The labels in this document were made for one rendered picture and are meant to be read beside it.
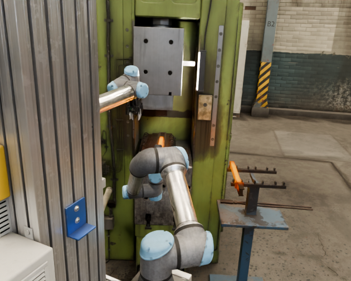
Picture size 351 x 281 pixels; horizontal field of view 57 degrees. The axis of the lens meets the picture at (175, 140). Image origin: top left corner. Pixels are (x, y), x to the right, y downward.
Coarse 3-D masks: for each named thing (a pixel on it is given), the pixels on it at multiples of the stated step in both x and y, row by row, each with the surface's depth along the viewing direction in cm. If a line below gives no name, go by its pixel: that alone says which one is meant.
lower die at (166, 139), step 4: (160, 132) 250; (164, 132) 251; (148, 136) 246; (152, 136) 243; (156, 136) 244; (164, 136) 241; (168, 136) 244; (148, 140) 236; (152, 140) 233; (156, 140) 233; (164, 140) 231; (148, 144) 227; (152, 144) 225; (164, 144) 224; (144, 148) 219
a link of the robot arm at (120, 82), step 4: (120, 76) 163; (124, 76) 162; (116, 80) 160; (120, 80) 159; (124, 80) 158; (108, 84) 159; (112, 84) 157; (116, 84) 158; (120, 84) 157; (108, 88) 159; (112, 88) 157; (116, 88) 157
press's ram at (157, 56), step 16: (144, 32) 189; (160, 32) 189; (176, 32) 189; (144, 48) 192; (160, 48) 192; (176, 48) 192; (144, 64) 195; (160, 64) 194; (176, 64) 194; (192, 64) 213; (144, 80) 198; (160, 80) 197; (176, 80) 197
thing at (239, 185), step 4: (232, 164) 205; (232, 168) 199; (236, 168) 199; (232, 172) 197; (236, 172) 194; (236, 176) 188; (236, 180) 183; (240, 180) 183; (236, 184) 178; (240, 184) 176; (240, 188) 170; (244, 188) 171; (240, 192) 171
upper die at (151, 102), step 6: (150, 96) 201; (156, 96) 201; (162, 96) 201; (168, 96) 201; (144, 102) 202; (150, 102) 202; (156, 102) 202; (162, 102) 202; (168, 102) 202; (144, 108) 203; (150, 108) 203; (156, 108) 203; (162, 108) 203; (168, 108) 203
